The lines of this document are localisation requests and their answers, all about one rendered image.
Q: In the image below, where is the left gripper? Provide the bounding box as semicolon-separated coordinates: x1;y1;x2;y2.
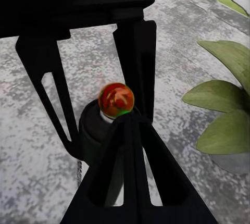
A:
0;0;157;161

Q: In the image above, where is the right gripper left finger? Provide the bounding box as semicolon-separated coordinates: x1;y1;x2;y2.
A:
60;113;139;224

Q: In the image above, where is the insectifuge atomizer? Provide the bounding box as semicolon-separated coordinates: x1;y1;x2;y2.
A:
76;82;140;206

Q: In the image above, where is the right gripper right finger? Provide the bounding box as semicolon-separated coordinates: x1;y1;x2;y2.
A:
131;113;218;224

